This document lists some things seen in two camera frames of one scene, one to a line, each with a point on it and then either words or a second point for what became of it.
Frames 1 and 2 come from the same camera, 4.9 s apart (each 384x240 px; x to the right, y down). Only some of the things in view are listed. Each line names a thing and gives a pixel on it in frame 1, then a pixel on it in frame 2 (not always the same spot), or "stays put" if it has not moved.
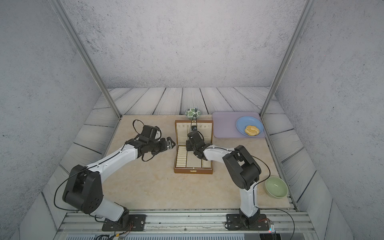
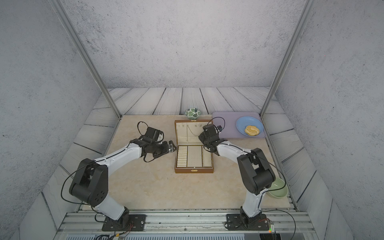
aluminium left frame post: [79, 43] stays put
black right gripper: [188, 148] -> [201, 137]
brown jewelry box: [186, 161] stays put
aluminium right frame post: [307, 7] stays put
